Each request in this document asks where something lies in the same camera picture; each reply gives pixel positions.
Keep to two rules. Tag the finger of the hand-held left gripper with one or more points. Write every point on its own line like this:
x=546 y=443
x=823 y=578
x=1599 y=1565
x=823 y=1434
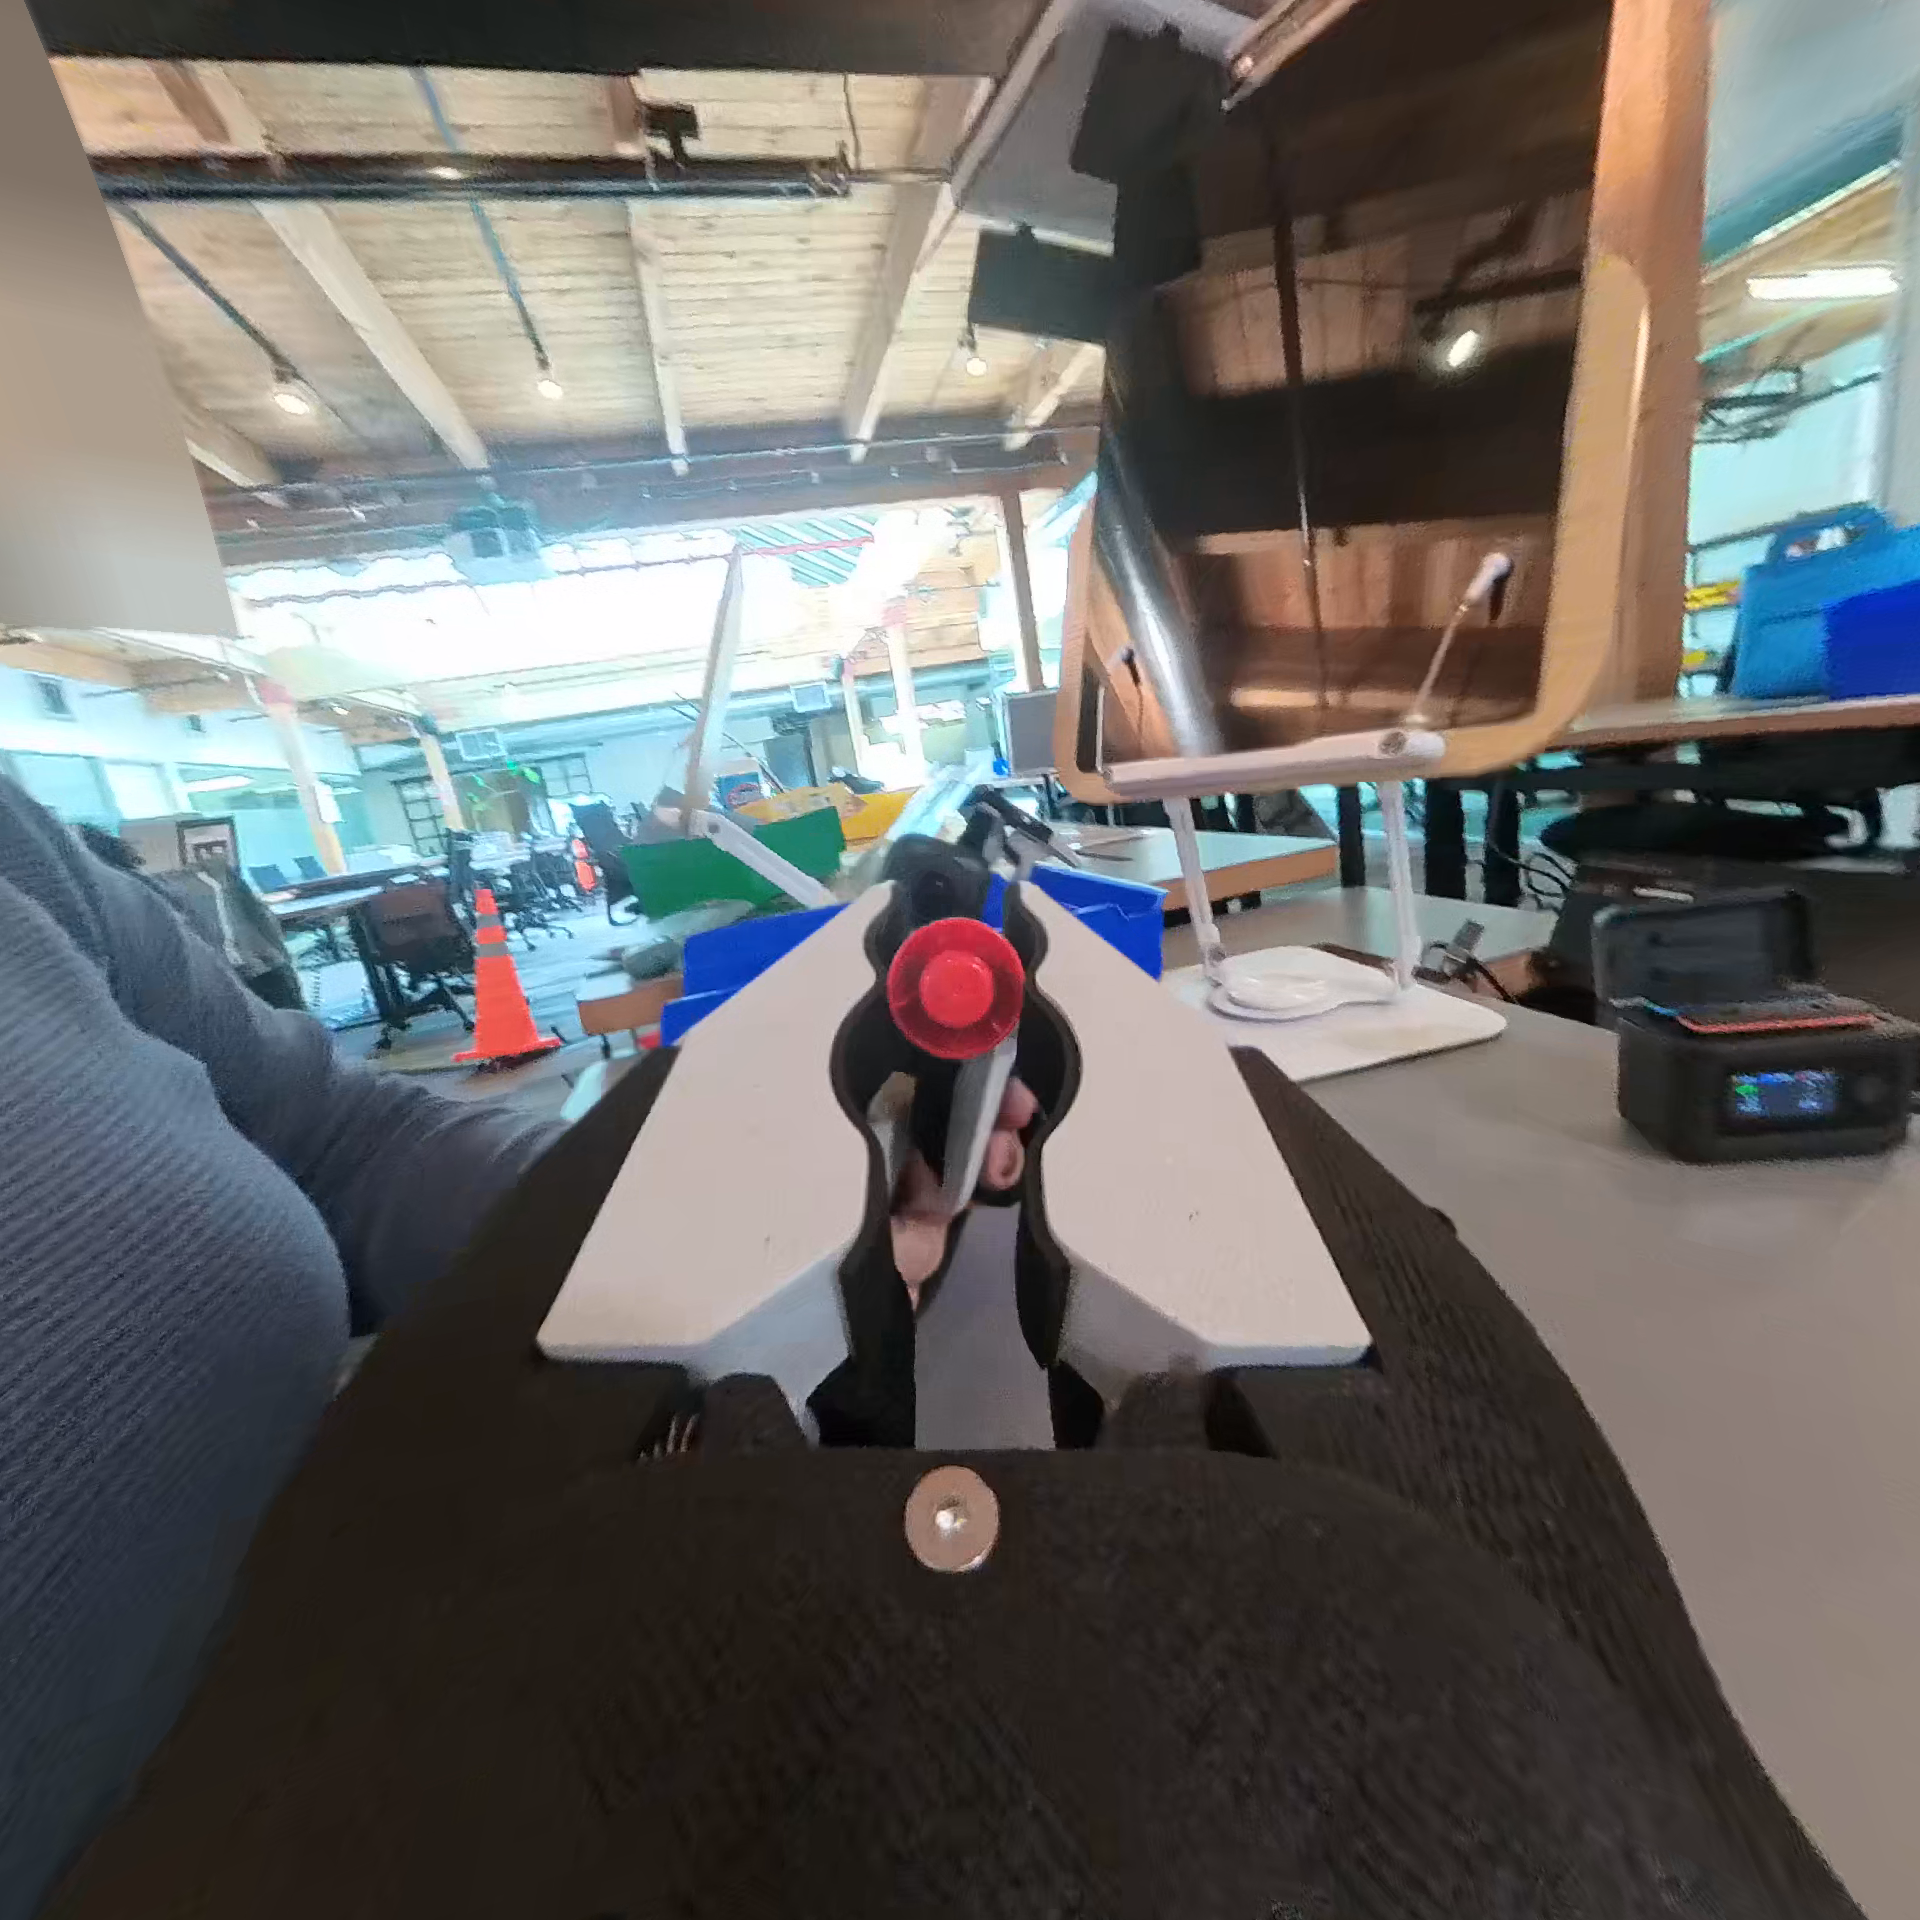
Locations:
x=979 y=1119
x=891 y=1156

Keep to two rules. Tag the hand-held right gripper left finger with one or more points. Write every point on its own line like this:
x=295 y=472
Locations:
x=705 y=1200

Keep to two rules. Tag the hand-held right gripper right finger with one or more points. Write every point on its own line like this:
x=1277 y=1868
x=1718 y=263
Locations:
x=1200 y=1200

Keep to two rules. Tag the red marker pen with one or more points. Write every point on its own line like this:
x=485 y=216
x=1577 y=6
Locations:
x=955 y=983

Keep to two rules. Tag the person's left forearm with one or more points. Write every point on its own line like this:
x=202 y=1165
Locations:
x=375 y=1109

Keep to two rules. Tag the yellow box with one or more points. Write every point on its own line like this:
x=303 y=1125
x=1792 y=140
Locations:
x=819 y=810

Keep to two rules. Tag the grey monitor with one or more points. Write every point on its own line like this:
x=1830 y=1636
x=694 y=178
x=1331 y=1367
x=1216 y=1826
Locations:
x=1031 y=734

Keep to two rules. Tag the blue plastic bin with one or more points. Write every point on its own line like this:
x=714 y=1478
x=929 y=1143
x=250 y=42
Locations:
x=1875 y=638
x=750 y=960

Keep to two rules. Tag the green plastic bin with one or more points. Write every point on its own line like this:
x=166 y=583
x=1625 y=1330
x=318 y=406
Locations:
x=721 y=870

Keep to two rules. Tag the orange traffic cone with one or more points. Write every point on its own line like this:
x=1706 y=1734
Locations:
x=503 y=990

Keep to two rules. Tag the white jointed stand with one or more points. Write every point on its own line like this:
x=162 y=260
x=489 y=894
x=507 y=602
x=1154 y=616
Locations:
x=721 y=676

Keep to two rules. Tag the wood edged desk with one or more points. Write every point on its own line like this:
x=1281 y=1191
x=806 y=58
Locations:
x=1725 y=722
x=1245 y=855

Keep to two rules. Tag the brown office chair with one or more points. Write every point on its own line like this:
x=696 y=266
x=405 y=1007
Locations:
x=413 y=946

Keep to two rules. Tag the ceiling projector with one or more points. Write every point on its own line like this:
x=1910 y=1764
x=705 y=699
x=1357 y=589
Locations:
x=495 y=532

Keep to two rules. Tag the person's blue sweater torso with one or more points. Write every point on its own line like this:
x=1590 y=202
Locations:
x=150 y=1350

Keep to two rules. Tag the black charger case with display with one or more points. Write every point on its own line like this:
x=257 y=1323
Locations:
x=1757 y=1050

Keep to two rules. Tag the wood framed mirror with stand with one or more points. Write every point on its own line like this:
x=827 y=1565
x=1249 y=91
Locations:
x=1350 y=452

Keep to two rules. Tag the light blue carry case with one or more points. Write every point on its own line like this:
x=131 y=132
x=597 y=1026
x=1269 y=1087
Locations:
x=1779 y=616

